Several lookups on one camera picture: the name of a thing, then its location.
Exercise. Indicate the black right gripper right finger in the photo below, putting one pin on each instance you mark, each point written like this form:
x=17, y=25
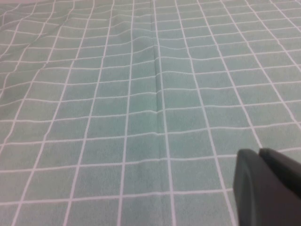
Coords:
x=282, y=164

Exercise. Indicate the green white-grid tablecloth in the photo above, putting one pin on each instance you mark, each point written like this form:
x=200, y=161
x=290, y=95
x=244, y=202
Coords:
x=117, y=106

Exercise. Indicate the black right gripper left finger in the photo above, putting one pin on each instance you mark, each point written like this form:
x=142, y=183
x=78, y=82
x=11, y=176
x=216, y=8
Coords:
x=263, y=195

